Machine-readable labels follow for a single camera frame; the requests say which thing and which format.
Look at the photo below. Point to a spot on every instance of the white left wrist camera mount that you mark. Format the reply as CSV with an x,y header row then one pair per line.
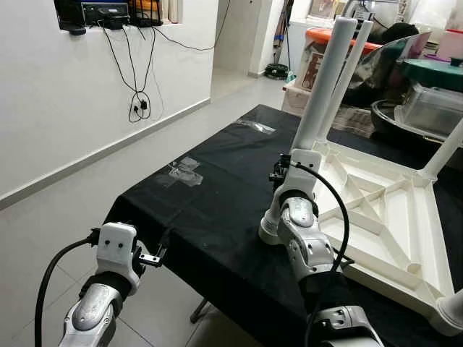
x,y
117,246

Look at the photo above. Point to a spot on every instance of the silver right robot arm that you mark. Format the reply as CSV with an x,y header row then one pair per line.
x,y
307,238

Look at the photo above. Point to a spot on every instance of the green pot lid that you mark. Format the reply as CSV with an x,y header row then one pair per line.
x,y
434,72

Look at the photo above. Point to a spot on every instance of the black remote control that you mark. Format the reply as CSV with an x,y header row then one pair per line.
x,y
77,31

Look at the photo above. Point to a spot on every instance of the black antenna router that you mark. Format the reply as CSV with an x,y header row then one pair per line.
x,y
145,13

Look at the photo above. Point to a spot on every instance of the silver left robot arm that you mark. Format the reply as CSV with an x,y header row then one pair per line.
x,y
94,314

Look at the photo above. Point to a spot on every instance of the black round wok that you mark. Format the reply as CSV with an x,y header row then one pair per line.
x,y
383,119

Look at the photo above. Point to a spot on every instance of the beige cloth covered bench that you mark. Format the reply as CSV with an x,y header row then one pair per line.
x,y
296,101

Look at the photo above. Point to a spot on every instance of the beige cylindrical container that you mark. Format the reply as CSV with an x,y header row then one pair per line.
x,y
174,11

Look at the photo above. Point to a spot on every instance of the clear plastic container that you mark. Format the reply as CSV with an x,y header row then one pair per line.
x,y
434,112

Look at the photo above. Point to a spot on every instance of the black kitchen appliance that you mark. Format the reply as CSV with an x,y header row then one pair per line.
x,y
365,11

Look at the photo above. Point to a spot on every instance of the black cloth bundle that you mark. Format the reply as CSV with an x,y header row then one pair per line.
x,y
401,32

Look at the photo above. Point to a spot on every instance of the black plug adapter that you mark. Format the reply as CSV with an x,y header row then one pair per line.
x,y
144,105

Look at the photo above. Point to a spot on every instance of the black set-top box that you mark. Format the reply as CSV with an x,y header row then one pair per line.
x,y
101,11

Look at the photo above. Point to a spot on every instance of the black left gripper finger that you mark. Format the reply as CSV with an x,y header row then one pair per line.
x,y
166,244

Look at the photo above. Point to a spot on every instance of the red printed carton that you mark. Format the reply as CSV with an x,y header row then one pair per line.
x,y
316,71

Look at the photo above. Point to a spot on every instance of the black tablecloth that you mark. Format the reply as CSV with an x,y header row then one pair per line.
x,y
202,217

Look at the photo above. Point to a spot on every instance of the white cylindrical container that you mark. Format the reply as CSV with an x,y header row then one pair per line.
x,y
165,11

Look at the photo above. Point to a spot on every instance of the white plastic table top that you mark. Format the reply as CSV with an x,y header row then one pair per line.
x,y
391,231

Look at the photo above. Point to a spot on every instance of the dark metal folding table frame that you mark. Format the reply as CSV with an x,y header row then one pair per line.
x,y
201,309

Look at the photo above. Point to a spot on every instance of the clear plastic bag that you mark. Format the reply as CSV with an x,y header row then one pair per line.
x,y
184,171
255,127

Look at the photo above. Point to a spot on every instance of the pink plastic tub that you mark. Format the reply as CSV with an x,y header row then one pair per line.
x,y
452,45

